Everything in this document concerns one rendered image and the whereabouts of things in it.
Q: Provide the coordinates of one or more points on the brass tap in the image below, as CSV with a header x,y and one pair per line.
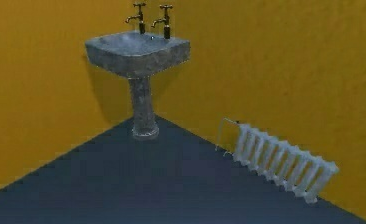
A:
x,y
166,23
140,20

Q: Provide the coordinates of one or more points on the white radiator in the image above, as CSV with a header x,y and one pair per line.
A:
x,y
284,160

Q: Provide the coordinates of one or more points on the grey stone pedestal sink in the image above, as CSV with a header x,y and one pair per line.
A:
x,y
137,53

